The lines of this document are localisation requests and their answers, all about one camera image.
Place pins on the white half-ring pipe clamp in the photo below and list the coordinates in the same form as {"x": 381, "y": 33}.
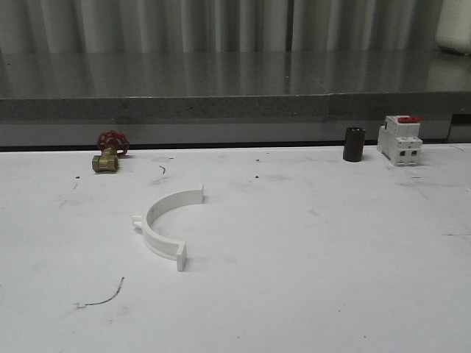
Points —
{"x": 168, "y": 248}

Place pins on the dark brown cylindrical capacitor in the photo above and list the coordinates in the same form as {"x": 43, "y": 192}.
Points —
{"x": 354, "y": 144}

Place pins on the brass valve with red handwheel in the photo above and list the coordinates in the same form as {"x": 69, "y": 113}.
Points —
{"x": 112, "y": 145}

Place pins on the white container on counter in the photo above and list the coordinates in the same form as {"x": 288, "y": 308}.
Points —
{"x": 453, "y": 30}

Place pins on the white circuit breaker red switch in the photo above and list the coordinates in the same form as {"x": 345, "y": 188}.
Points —
{"x": 398, "y": 139}

